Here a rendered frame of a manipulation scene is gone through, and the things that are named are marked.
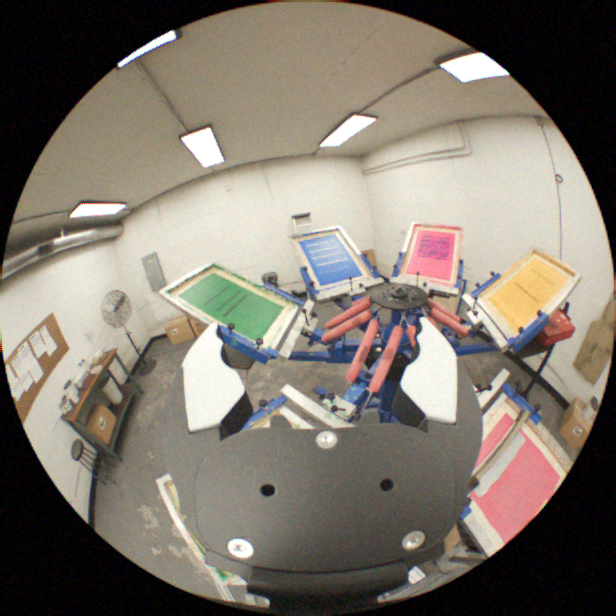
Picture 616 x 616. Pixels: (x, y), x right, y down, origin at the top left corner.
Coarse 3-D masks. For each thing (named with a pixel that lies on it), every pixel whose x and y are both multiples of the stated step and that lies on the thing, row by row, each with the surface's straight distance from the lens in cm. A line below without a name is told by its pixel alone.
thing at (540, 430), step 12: (504, 396) 113; (492, 408) 105; (516, 408) 115; (528, 420) 116; (540, 432) 118; (552, 444) 122; (564, 456) 128; (564, 468) 132; (468, 516) 86; (468, 528) 88; (480, 528) 90; (480, 540) 91; (492, 552) 98
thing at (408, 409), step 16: (416, 336) 13; (432, 336) 12; (416, 352) 11; (432, 352) 10; (448, 352) 11; (416, 368) 9; (432, 368) 10; (448, 368) 10; (400, 384) 8; (416, 384) 8; (432, 384) 9; (448, 384) 9; (400, 400) 9; (416, 400) 8; (432, 400) 8; (448, 400) 9; (400, 416) 9; (416, 416) 8; (432, 416) 8; (448, 416) 8
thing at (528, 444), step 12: (504, 420) 110; (492, 432) 103; (504, 432) 107; (492, 444) 101; (528, 444) 114; (516, 456) 107; (540, 456) 118; (552, 468) 124; (552, 480) 124; (552, 492) 124; (540, 504) 117
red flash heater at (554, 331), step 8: (560, 312) 215; (552, 320) 187; (560, 320) 198; (568, 320) 210; (544, 328) 165; (552, 328) 174; (560, 328) 183; (568, 328) 194; (536, 336) 168; (544, 336) 161; (552, 336) 166; (560, 336) 181; (568, 336) 200; (544, 344) 163
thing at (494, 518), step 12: (480, 456) 95; (504, 480) 100; (492, 492) 96; (480, 504) 93; (492, 504) 96; (492, 516) 97; (528, 516) 112; (504, 528) 102; (516, 528) 108; (504, 540) 104
